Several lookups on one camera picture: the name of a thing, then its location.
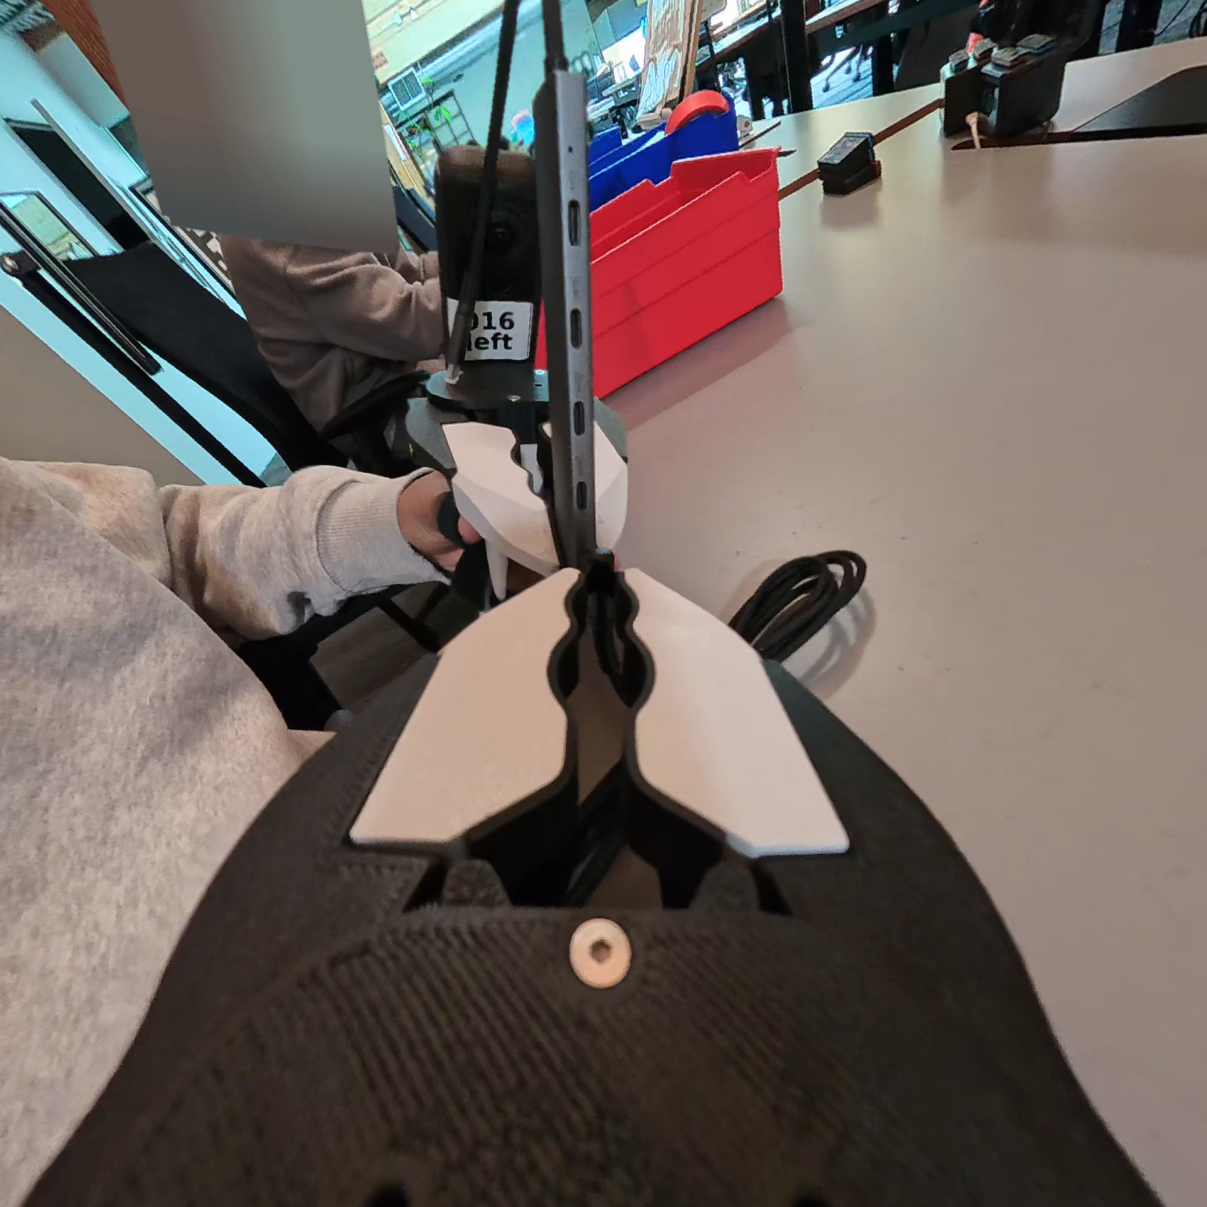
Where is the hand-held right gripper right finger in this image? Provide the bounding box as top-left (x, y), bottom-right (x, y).
top-left (622, 568), bottom-right (851, 861)

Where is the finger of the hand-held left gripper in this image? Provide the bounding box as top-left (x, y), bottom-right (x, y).
top-left (442, 420), bottom-right (568, 601)
top-left (590, 427), bottom-right (631, 557)

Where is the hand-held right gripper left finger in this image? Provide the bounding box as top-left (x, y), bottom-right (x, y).
top-left (349, 565), bottom-right (582, 845)

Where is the black braided cable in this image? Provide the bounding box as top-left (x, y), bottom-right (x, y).
top-left (564, 549), bottom-right (870, 883)

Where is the black hub cable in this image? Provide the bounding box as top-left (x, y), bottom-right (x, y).
top-left (443, 0), bottom-right (573, 383)

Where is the person's left forearm grey sleeve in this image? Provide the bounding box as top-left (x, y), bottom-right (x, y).
top-left (156, 467), bottom-right (443, 650)

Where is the person's left hand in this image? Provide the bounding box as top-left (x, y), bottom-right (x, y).
top-left (397, 471), bottom-right (477, 575)

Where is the blue plastic bin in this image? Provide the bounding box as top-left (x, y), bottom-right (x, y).
top-left (585, 116), bottom-right (741, 184)

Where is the red plastic bin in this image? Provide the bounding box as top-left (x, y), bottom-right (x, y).
top-left (532, 147), bottom-right (787, 399)

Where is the wooden sign board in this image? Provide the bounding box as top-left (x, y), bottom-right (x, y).
top-left (641, 0), bottom-right (703, 129)

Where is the black office chair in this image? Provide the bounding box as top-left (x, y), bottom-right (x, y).
top-left (69, 240), bottom-right (452, 729)

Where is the small black adapter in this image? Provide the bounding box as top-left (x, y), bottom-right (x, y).
top-left (816, 132), bottom-right (884, 193)

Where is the person's grey sweatshirt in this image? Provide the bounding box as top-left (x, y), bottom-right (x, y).
top-left (0, 458), bottom-right (361, 1207)

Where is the black tool holder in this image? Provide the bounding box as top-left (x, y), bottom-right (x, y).
top-left (944, 33), bottom-right (1068, 141)

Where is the red plastic ring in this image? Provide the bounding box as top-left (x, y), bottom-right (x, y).
top-left (664, 89), bottom-right (739, 134)

